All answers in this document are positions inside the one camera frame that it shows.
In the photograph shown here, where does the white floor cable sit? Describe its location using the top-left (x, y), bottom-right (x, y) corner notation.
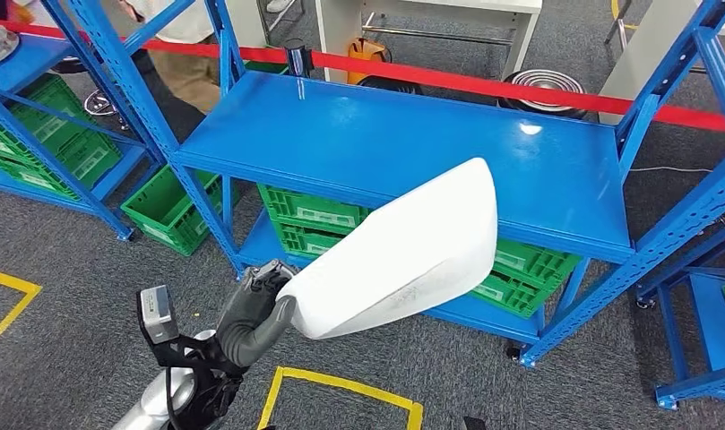
top-left (627, 165), bottom-right (714, 176)

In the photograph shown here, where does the chrome chair base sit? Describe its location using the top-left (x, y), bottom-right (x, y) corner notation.
top-left (82, 89), bottom-right (129, 129)

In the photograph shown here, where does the black striped round stool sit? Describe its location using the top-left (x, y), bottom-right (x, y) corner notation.
top-left (356, 75), bottom-right (426, 96)
top-left (496, 69), bottom-right (589, 120)

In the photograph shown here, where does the orange bag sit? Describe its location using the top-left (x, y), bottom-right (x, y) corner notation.
top-left (345, 37), bottom-right (393, 85)

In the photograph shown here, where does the chrome barrier post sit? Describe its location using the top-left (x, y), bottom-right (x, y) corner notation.
top-left (283, 38), bottom-right (315, 78)

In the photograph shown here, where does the blue metal shelf rack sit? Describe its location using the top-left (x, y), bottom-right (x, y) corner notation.
top-left (0, 0), bottom-right (168, 244)
top-left (634, 219), bottom-right (725, 412)
top-left (41, 0), bottom-right (725, 369)

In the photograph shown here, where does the empty green plastic crate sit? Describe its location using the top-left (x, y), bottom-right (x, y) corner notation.
top-left (119, 165), bottom-right (239, 257)

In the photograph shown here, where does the white curved plastic part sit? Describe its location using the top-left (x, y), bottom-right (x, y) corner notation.
top-left (275, 157), bottom-right (500, 341)

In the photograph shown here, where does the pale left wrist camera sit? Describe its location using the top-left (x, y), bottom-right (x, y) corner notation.
top-left (136, 285), bottom-right (180, 347)

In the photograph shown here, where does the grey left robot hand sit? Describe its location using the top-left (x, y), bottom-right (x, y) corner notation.
top-left (214, 259), bottom-right (301, 369)

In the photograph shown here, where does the red barrier belt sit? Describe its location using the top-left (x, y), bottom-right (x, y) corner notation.
top-left (0, 17), bottom-right (725, 133)

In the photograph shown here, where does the yellow floor tape square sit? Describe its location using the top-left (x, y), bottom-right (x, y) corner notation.
top-left (0, 267), bottom-right (44, 356)
top-left (256, 365), bottom-right (425, 430)

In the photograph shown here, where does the person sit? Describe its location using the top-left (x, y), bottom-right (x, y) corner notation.
top-left (118, 0), bottom-right (233, 115)

